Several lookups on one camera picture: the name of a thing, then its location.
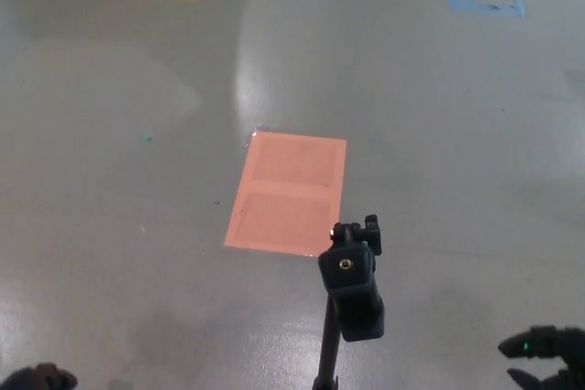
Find black phone stand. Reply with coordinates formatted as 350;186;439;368
311;214;386;390

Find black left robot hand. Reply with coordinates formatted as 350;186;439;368
0;363;79;390

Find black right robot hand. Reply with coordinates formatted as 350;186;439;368
497;325;585;390

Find orange paper sheet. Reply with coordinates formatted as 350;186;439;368
223;131;347;258

